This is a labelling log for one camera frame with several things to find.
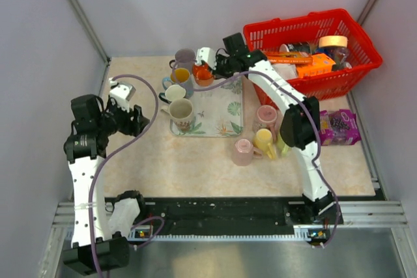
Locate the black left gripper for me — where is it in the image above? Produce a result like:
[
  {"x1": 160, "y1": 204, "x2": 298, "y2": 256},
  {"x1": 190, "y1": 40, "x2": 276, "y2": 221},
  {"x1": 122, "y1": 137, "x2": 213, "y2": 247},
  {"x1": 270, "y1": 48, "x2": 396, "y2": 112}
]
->
[{"x1": 96, "y1": 98, "x2": 149, "y2": 137}]

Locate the orange mug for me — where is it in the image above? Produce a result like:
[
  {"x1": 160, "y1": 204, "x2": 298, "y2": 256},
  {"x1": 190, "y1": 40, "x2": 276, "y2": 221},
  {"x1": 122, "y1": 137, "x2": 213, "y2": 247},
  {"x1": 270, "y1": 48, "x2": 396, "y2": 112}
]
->
[{"x1": 192, "y1": 64, "x2": 214, "y2": 87}]

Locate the light blue butterfly mug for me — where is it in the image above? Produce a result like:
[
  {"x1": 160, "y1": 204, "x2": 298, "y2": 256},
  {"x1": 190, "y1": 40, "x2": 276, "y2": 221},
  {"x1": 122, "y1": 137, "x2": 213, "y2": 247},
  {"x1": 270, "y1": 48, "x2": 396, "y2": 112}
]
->
[{"x1": 162, "y1": 68, "x2": 194, "y2": 98}]

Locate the lilac purple mug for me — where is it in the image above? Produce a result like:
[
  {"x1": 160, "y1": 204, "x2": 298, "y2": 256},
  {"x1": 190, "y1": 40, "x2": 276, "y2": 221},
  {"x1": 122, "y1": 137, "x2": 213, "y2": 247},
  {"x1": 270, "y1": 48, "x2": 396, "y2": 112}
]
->
[{"x1": 169, "y1": 48, "x2": 195, "y2": 71}]

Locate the cream floral mug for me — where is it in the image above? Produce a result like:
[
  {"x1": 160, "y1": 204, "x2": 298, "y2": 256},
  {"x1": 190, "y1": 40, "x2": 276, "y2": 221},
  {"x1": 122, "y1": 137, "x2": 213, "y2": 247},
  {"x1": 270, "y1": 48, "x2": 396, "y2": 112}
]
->
[{"x1": 160, "y1": 98, "x2": 195, "y2": 132}]

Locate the dark green mug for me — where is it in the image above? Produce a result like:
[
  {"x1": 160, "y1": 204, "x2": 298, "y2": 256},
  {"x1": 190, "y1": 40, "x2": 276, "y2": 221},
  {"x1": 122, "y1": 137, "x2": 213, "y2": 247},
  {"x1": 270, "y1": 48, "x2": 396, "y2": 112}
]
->
[{"x1": 158, "y1": 85, "x2": 186, "y2": 104}]

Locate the pink ghost pattern mug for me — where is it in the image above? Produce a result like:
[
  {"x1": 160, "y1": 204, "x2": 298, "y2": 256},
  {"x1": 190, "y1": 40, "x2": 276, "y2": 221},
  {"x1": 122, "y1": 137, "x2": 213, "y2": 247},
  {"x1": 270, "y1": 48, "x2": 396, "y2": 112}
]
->
[{"x1": 252, "y1": 105, "x2": 279, "y2": 132}]

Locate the yellow mug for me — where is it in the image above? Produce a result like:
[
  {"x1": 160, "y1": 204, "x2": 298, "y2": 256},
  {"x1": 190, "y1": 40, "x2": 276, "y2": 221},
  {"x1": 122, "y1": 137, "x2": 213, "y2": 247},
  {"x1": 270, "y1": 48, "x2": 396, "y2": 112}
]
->
[{"x1": 253, "y1": 128, "x2": 277, "y2": 160}]

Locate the pale pink faceted mug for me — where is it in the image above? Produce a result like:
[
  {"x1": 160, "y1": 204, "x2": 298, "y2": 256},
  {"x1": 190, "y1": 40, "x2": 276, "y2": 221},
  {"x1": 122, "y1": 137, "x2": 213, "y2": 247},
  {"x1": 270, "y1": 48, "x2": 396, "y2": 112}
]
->
[{"x1": 231, "y1": 138, "x2": 263, "y2": 166}]

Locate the lime green faceted mug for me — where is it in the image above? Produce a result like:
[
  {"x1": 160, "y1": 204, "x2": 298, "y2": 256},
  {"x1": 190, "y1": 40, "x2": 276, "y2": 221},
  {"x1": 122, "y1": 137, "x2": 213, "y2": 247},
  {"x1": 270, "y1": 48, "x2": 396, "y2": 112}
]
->
[{"x1": 276, "y1": 134, "x2": 291, "y2": 157}]

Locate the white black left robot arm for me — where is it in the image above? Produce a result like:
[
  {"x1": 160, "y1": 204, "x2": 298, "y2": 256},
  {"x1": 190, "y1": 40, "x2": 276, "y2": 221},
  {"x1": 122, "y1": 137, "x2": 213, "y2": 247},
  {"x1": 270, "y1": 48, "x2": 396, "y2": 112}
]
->
[{"x1": 63, "y1": 94, "x2": 150, "y2": 276}]

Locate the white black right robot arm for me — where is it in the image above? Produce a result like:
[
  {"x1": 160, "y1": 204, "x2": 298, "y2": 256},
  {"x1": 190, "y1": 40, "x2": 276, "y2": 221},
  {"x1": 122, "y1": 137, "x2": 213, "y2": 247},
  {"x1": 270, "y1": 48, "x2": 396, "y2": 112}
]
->
[{"x1": 197, "y1": 33, "x2": 341, "y2": 224}]

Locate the floral white serving tray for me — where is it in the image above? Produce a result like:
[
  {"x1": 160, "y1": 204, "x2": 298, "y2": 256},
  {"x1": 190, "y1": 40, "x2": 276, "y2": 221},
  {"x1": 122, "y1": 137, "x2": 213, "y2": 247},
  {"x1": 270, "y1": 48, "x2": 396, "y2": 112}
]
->
[{"x1": 170, "y1": 78, "x2": 244, "y2": 137}]

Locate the orange rectangular box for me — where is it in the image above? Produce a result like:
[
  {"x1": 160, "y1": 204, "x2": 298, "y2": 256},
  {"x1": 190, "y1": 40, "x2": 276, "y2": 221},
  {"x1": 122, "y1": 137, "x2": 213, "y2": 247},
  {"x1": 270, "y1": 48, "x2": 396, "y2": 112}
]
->
[{"x1": 265, "y1": 51, "x2": 313, "y2": 64}]

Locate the red plastic basket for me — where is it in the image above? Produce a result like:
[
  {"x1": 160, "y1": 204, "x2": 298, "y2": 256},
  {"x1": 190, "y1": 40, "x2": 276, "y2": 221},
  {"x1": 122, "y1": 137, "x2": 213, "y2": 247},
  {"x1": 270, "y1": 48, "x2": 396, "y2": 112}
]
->
[{"x1": 243, "y1": 8, "x2": 383, "y2": 100}]

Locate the white plastic bag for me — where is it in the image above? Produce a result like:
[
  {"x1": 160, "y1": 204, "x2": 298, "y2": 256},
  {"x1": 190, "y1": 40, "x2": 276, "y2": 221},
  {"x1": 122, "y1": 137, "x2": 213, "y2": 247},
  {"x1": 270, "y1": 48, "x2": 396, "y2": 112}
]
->
[{"x1": 272, "y1": 63, "x2": 298, "y2": 81}]

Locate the black printed can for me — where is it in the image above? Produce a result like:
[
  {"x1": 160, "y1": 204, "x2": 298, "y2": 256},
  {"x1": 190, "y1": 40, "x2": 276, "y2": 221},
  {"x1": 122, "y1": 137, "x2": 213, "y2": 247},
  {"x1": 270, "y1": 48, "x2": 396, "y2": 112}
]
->
[{"x1": 279, "y1": 42, "x2": 311, "y2": 55}]

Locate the orange snack box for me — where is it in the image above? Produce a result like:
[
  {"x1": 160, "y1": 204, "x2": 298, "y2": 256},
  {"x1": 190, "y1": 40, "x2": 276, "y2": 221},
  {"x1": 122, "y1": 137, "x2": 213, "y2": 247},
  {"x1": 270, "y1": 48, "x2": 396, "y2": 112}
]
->
[{"x1": 296, "y1": 53, "x2": 336, "y2": 78}]

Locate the masking tape roll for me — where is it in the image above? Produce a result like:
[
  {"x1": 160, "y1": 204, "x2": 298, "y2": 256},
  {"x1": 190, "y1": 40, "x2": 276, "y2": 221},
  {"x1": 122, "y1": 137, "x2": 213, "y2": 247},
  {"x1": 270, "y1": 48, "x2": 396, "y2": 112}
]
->
[{"x1": 318, "y1": 35, "x2": 348, "y2": 48}]

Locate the clear plastic bottle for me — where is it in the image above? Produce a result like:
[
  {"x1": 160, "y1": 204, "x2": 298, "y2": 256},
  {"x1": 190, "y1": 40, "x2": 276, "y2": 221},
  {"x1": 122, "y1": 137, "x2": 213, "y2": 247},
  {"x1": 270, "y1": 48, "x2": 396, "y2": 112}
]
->
[{"x1": 326, "y1": 47, "x2": 352, "y2": 72}]

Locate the purple snack packet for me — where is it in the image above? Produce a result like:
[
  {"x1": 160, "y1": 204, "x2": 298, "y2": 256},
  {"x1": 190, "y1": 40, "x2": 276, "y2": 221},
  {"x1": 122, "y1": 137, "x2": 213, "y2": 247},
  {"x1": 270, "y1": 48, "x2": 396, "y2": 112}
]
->
[{"x1": 319, "y1": 109, "x2": 362, "y2": 146}]

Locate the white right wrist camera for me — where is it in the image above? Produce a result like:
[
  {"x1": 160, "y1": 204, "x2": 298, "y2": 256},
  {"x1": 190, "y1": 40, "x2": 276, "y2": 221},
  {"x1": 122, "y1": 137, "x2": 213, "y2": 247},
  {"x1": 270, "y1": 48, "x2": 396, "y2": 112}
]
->
[{"x1": 195, "y1": 47, "x2": 217, "y2": 70}]

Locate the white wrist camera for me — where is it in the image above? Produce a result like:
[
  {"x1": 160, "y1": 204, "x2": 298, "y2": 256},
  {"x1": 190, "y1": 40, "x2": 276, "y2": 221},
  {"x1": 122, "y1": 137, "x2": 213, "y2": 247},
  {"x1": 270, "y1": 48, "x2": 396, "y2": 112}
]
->
[
  {"x1": 109, "y1": 77, "x2": 136, "y2": 112},
  {"x1": 195, "y1": 47, "x2": 217, "y2": 70}
]

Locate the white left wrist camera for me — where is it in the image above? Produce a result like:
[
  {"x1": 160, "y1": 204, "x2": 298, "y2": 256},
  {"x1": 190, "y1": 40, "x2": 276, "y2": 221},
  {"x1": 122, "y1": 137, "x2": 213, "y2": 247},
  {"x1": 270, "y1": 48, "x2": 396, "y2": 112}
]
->
[{"x1": 109, "y1": 77, "x2": 136, "y2": 112}]

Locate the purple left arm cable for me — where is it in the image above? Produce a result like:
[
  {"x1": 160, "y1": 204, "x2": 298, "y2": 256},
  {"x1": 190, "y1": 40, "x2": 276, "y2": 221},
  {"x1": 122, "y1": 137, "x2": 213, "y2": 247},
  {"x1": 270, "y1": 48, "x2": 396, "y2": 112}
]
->
[{"x1": 88, "y1": 74, "x2": 165, "y2": 275}]

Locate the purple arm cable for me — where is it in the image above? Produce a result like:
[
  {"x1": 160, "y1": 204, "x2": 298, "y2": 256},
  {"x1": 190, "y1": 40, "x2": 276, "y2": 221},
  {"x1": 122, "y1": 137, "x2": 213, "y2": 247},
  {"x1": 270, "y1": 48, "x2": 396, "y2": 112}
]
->
[
  {"x1": 171, "y1": 59, "x2": 341, "y2": 248},
  {"x1": 88, "y1": 74, "x2": 165, "y2": 275}
]

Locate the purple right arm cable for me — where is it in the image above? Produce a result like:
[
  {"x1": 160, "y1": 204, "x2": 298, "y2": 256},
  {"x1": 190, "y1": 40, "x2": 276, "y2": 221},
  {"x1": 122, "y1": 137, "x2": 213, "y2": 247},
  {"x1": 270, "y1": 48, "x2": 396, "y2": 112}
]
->
[{"x1": 171, "y1": 59, "x2": 341, "y2": 248}]

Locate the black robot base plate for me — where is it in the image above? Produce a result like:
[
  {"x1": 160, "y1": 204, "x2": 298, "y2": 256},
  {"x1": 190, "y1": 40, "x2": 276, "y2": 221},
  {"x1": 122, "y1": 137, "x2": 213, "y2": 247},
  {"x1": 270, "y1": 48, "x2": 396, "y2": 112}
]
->
[{"x1": 134, "y1": 197, "x2": 337, "y2": 236}]

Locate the aluminium rail frame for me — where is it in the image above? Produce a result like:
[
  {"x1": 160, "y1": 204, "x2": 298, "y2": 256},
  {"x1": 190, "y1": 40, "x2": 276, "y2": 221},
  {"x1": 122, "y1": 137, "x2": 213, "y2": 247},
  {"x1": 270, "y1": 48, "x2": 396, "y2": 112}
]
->
[{"x1": 38, "y1": 201, "x2": 417, "y2": 278}]

